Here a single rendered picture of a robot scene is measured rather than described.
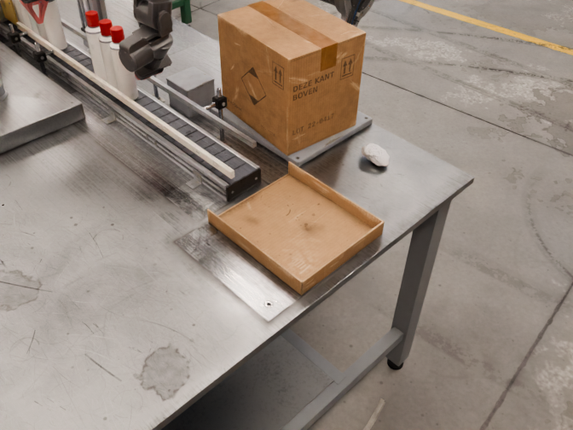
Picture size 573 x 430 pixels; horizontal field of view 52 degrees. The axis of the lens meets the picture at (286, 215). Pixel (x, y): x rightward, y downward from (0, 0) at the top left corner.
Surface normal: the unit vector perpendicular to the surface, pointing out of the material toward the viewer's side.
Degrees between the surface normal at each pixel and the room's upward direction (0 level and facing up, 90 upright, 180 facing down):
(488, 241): 0
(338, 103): 90
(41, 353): 0
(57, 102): 0
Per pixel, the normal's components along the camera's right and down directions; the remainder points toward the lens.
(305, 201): 0.02, -0.74
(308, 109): 0.62, 0.54
